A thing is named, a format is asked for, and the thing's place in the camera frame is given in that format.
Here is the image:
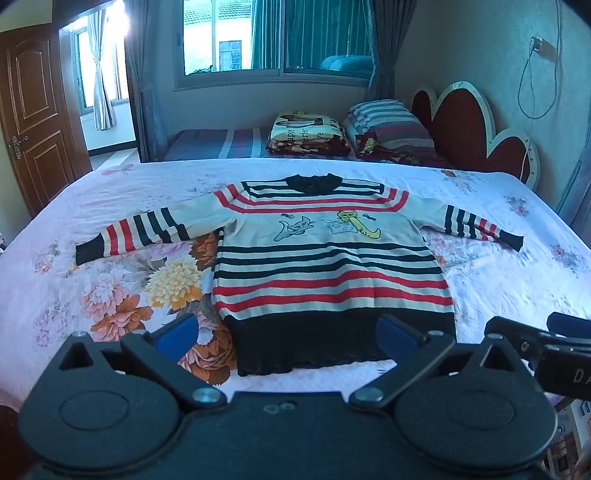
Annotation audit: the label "bed with striped sheet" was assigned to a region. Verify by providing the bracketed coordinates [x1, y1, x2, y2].
[164, 127, 455, 171]

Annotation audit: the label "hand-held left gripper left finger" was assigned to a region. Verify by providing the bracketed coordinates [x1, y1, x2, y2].
[58, 314, 228, 414]

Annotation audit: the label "wall socket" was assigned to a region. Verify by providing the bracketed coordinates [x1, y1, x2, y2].
[530, 36, 557, 62]

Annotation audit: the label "white sheer curtain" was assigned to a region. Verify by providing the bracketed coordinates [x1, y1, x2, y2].
[89, 9, 117, 133]

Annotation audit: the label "floral bed sheet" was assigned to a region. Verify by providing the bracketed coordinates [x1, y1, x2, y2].
[0, 157, 591, 418]

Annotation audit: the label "teal cushion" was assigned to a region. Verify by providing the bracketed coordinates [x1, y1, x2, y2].
[320, 54, 375, 75]

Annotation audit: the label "striped knit sweater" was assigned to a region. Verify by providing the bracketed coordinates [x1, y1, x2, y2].
[75, 173, 525, 377]

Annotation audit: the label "grey curtain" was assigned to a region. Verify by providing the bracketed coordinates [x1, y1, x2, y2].
[124, 0, 168, 163]
[368, 0, 408, 101]

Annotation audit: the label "folded printed blanket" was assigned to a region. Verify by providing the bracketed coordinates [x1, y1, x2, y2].
[265, 110, 352, 158]

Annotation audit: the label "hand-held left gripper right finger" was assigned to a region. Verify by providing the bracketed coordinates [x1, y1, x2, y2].
[348, 315, 533, 412]

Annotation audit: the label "white charging cable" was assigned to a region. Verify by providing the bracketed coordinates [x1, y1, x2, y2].
[517, 0, 563, 121]

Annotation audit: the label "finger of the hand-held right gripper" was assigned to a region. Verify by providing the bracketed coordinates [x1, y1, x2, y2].
[484, 316, 555, 366]
[547, 312, 591, 339]

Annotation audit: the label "brown wooden door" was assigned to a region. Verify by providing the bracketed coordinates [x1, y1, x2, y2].
[0, 25, 94, 219]

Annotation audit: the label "teal curtain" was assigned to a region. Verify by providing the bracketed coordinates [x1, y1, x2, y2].
[252, 0, 376, 71]

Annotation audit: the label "sliding glass window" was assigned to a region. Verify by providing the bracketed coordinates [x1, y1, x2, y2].
[173, 0, 385, 91]

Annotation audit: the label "striped pillow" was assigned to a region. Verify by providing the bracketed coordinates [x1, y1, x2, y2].
[342, 99, 437, 151]

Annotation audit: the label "red printed cloth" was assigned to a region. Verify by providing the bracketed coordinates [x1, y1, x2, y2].
[355, 133, 454, 169]

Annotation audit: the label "red scalloped headboard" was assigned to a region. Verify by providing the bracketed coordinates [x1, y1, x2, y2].
[410, 80, 541, 192]

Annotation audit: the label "printed boxes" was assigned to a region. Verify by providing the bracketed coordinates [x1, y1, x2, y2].
[539, 396, 591, 480]

